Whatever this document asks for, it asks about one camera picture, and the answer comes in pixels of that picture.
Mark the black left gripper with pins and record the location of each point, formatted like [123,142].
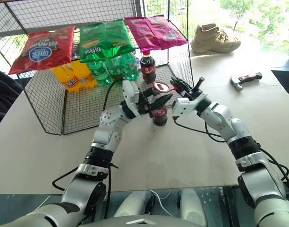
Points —
[143,104]

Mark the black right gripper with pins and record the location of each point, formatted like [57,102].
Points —
[194,93]

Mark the small cola bottle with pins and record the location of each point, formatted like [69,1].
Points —
[160,116]

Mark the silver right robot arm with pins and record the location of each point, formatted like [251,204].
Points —
[234,127]

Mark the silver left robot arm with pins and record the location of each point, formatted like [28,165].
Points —
[106,132]

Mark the red capped cola bottle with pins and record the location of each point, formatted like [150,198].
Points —
[148,68]

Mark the green soda bottle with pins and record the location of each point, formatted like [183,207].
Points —
[130,68]
[113,68]
[99,73]

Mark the orange soda bottle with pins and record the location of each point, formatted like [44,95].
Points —
[84,79]
[66,79]

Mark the beige sneaker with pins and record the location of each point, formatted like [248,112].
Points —
[213,39]

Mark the magenta chip bag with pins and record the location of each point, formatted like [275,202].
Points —
[154,33]

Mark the green chip bag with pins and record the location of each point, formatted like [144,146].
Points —
[104,40]

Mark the black furniture panel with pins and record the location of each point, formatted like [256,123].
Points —
[286,78]

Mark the silver robot leg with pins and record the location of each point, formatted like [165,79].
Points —
[132,204]
[191,205]

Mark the red chip bag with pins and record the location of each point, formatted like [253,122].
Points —
[43,50]

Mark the grey robot torso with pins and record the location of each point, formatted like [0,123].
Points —
[116,222]

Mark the black bulky object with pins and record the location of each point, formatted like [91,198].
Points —
[4,97]

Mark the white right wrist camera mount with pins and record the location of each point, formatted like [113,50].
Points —
[184,106]

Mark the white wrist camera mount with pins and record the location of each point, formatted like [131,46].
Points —
[131,94]
[184,106]

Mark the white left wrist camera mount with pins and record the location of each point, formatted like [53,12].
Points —
[131,94]

